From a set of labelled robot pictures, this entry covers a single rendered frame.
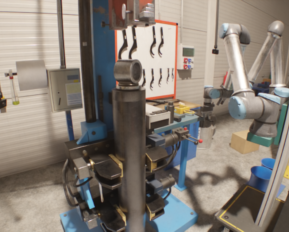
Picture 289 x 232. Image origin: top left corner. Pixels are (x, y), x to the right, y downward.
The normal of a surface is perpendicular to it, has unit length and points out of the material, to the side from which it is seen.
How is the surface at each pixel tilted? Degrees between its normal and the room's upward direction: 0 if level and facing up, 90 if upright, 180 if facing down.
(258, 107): 73
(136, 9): 90
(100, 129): 90
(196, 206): 0
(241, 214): 0
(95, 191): 0
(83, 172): 90
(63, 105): 90
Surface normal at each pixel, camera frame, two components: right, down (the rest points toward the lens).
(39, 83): 0.48, 0.73
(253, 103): 0.04, -0.25
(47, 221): 0.00, -0.95
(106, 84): 0.58, 0.25
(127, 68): -0.44, 0.03
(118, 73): -0.46, 0.40
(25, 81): 0.55, 0.54
